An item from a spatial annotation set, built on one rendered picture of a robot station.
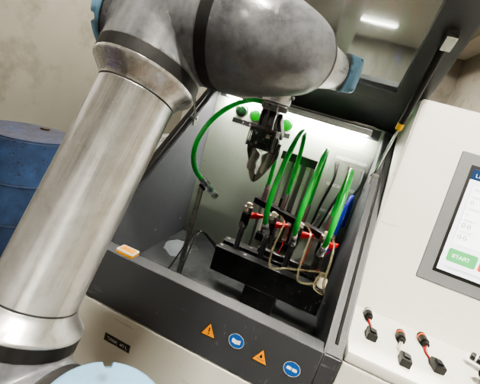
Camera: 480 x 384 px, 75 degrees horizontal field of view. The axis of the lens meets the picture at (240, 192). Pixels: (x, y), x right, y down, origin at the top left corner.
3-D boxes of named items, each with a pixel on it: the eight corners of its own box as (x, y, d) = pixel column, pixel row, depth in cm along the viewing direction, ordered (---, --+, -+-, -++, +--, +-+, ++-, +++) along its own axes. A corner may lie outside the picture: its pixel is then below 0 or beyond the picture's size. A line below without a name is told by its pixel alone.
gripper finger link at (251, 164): (237, 179, 85) (247, 146, 82) (244, 177, 90) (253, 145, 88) (248, 183, 84) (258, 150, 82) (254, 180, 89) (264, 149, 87)
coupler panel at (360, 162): (306, 226, 115) (336, 145, 108) (307, 224, 119) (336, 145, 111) (341, 240, 112) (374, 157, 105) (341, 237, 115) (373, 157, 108)
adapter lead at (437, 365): (443, 376, 66) (448, 369, 66) (433, 372, 67) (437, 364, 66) (423, 339, 78) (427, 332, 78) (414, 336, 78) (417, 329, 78)
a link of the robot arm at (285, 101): (270, 87, 85) (298, 95, 83) (264, 104, 86) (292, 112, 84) (263, 82, 78) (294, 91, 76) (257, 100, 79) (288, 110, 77)
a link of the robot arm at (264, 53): (348, -31, 23) (370, 49, 66) (219, -49, 26) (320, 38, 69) (302, 123, 28) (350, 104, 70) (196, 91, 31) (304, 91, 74)
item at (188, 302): (84, 294, 86) (94, 242, 83) (97, 287, 91) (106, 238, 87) (299, 409, 71) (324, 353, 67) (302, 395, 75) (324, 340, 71)
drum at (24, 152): (10, 222, 256) (21, 116, 235) (78, 241, 257) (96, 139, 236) (-60, 251, 200) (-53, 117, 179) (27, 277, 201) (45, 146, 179)
